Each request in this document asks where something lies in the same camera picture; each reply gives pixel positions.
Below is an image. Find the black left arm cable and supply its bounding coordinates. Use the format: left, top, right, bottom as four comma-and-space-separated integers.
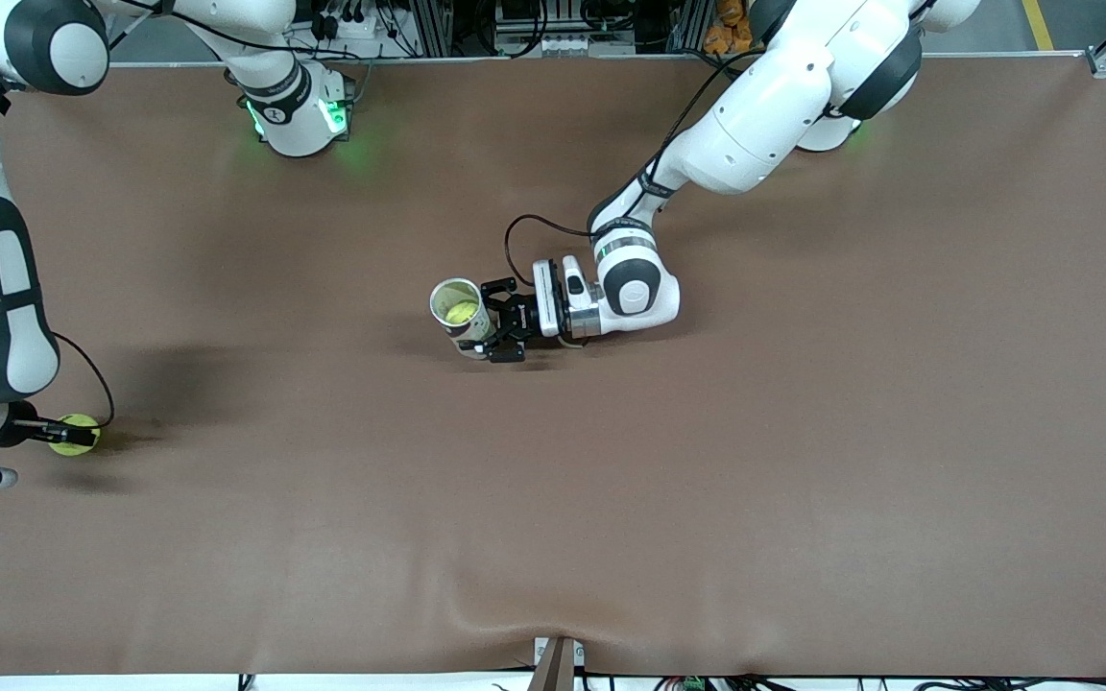
504, 48, 770, 289

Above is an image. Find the white power strip with plugs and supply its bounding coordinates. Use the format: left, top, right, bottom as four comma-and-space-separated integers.
303, 3, 386, 44

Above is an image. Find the white terminal block strip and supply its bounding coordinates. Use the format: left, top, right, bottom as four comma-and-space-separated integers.
529, 32, 638, 57

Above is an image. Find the grey metal table clamp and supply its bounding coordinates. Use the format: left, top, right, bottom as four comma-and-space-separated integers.
527, 635, 586, 691

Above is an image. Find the orange packaged goods pile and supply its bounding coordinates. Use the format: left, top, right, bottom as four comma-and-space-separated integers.
707, 0, 753, 55

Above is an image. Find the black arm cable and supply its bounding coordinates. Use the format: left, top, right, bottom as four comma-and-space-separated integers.
0, 82, 117, 431
504, 48, 770, 289

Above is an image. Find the white tennis ball can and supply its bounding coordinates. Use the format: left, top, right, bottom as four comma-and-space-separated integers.
429, 277, 501, 361

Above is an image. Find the brown table cover mat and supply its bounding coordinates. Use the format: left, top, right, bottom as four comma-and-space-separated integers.
0, 53, 1106, 678

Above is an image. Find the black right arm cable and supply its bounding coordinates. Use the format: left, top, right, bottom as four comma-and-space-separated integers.
0, 82, 117, 431

